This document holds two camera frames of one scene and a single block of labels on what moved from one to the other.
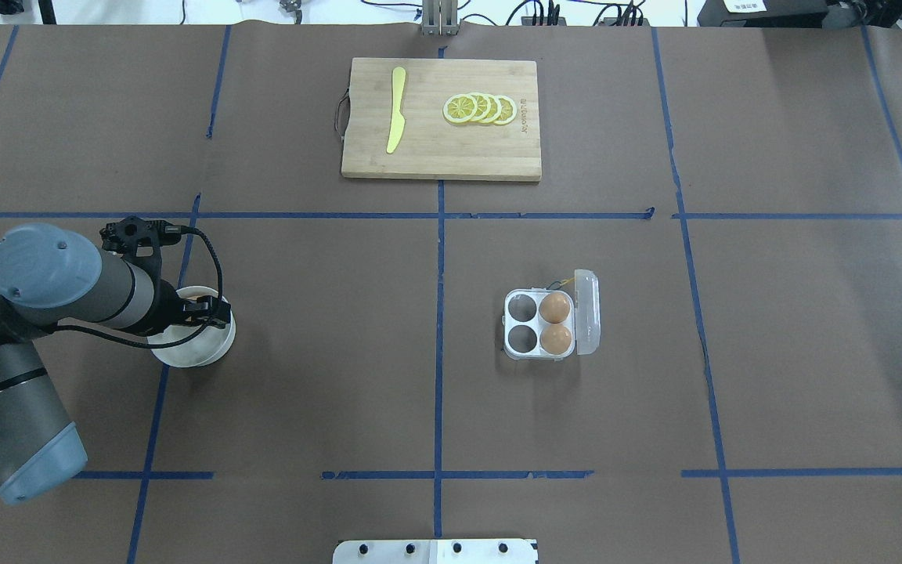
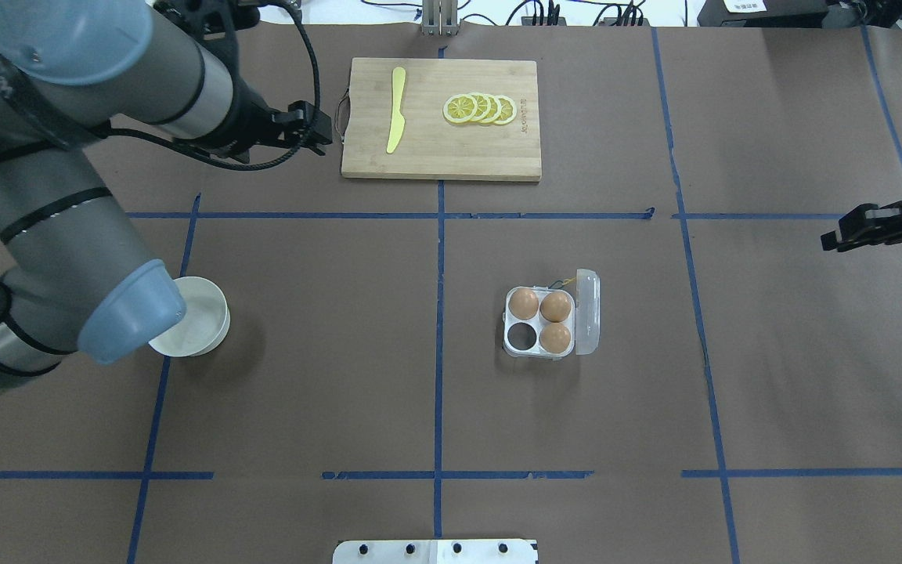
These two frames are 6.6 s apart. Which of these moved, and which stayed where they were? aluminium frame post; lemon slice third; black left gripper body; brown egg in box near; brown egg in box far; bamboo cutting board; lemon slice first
Moved: black left gripper body
Stayed: aluminium frame post; bamboo cutting board; brown egg in box far; lemon slice first; brown egg in box near; lemon slice third
